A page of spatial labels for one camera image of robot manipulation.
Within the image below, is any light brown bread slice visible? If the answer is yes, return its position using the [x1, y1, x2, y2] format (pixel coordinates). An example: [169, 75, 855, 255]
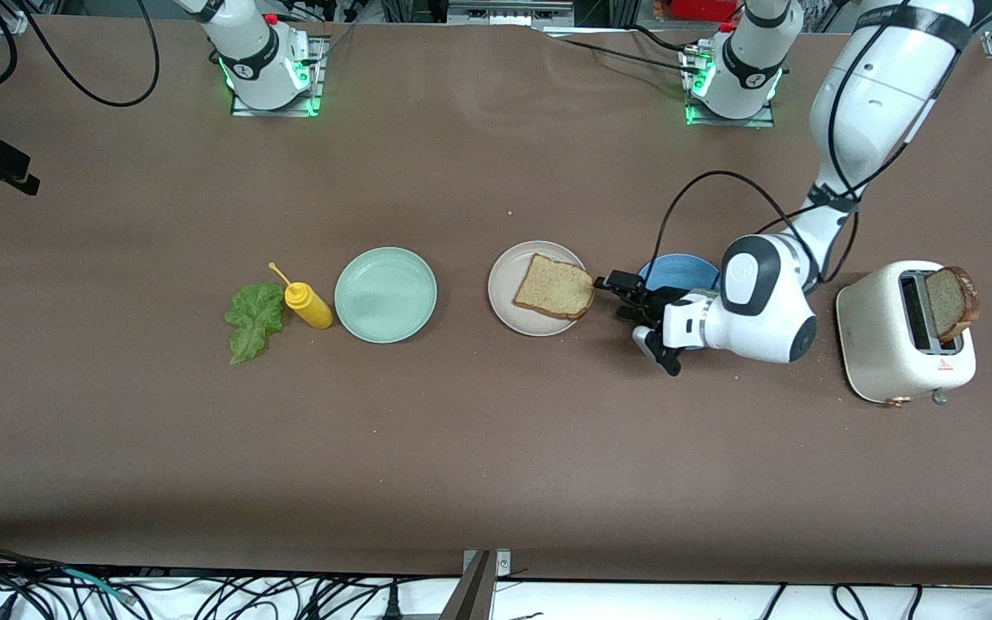
[513, 254, 596, 321]

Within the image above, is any green lettuce leaf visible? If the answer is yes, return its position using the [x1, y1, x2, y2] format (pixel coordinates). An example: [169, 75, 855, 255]
[224, 282, 288, 365]

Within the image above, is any yellow squeeze bottle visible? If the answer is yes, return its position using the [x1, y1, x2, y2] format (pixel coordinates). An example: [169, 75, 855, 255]
[269, 262, 335, 330]

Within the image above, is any blue plate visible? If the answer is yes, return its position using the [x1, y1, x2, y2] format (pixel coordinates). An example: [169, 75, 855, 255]
[634, 253, 725, 350]

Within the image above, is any beige plate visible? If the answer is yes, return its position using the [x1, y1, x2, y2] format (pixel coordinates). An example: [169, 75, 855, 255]
[488, 240, 592, 337]

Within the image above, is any mint green plate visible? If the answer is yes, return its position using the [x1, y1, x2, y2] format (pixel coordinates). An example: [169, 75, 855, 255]
[334, 247, 438, 344]

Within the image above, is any white toaster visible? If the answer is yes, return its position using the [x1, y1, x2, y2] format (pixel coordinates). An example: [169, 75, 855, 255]
[836, 260, 977, 407]

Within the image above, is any red box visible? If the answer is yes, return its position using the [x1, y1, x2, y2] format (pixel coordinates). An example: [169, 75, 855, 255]
[668, 0, 738, 22]

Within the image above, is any dark crust bread slice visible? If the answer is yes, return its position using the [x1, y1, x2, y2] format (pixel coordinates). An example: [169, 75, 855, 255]
[927, 266, 982, 342]

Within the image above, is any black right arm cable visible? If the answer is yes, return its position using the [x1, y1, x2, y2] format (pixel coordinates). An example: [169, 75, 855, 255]
[5, 0, 161, 110]

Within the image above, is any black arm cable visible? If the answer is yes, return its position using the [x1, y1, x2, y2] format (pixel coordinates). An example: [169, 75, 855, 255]
[655, 0, 976, 289]
[5, 0, 161, 110]

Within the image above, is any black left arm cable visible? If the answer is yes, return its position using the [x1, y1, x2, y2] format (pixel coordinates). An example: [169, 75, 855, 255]
[655, 0, 976, 289]

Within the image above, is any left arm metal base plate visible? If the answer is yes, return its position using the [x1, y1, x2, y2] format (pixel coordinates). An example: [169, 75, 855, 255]
[684, 47, 777, 128]

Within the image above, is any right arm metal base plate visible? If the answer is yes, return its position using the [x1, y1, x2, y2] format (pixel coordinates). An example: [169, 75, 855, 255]
[229, 34, 326, 118]

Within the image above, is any black cable on table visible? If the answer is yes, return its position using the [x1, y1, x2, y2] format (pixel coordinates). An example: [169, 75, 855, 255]
[539, 24, 704, 75]

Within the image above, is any metal table edge bracket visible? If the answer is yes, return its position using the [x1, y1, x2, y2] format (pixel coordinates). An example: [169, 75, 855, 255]
[440, 549, 512, 620]

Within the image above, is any aluminium frame profile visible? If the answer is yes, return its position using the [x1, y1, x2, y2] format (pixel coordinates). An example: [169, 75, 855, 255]
[449, 0, 574, 27]

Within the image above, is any teal cable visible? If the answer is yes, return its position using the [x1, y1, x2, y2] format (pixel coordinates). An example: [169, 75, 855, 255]
[61, 567, 131, 601]

